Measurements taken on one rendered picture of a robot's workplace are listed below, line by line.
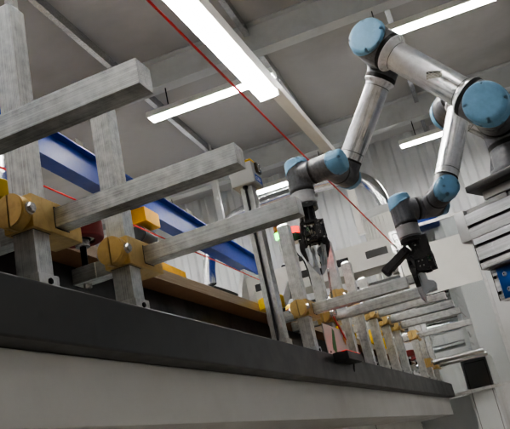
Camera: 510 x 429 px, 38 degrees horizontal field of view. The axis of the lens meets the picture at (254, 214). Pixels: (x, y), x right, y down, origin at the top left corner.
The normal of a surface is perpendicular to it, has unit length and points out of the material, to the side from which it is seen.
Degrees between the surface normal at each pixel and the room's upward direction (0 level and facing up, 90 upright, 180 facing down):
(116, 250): 90
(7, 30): 90
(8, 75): 90
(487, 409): 90
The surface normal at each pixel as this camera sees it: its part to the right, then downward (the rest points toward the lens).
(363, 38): -0.59, -0.26
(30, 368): 0.91, -0.30
